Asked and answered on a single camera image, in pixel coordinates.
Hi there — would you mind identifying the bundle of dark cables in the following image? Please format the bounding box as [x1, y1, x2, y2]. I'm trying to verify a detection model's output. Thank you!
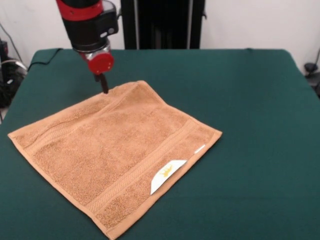
[0, 56, 29, 109]

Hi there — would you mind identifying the tan terry towel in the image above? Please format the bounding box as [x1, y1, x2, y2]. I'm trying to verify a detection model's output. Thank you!
[7, 79, 223, 240]

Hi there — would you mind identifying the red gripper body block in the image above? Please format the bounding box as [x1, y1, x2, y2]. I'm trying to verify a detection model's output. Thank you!
[79, 51, 115, 75]

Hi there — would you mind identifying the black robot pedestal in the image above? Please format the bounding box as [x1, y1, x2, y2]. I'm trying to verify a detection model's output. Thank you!
[116, 0, 208, 50]

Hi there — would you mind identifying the black device with light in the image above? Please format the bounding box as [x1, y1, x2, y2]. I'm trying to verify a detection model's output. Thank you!
[0, 39, 10, 55]

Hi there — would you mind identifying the dark green table cloth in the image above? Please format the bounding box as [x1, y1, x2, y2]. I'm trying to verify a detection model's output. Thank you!
[0, 48, 320, 240]

